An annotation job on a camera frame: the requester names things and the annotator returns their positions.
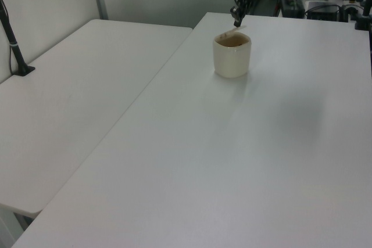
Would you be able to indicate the black flat electronic device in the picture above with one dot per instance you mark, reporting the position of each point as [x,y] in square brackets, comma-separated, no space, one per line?
[324,11]

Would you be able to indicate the black equipment box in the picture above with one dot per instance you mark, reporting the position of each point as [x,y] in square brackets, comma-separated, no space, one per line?
[292,5]

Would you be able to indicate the black camera pole with base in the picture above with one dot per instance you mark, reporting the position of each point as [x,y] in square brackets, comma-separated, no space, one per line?
[14,50]

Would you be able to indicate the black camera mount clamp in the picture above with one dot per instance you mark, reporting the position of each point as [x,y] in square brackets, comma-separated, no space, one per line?
[364,12]

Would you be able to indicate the wooden stick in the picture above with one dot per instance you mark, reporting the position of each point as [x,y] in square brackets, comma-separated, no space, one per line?
[234,30]

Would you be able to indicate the cream plastic trash bin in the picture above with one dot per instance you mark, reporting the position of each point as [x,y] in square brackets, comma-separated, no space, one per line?
[232,59]

